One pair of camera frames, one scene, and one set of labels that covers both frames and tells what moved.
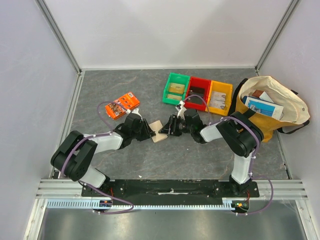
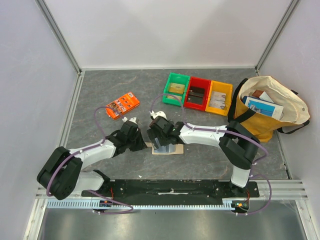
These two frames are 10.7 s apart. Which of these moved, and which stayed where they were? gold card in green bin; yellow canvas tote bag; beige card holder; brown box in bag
Moved: beige card holder
Stayed: gold card in green bin; brown box in bag; yellow canvas tote bag
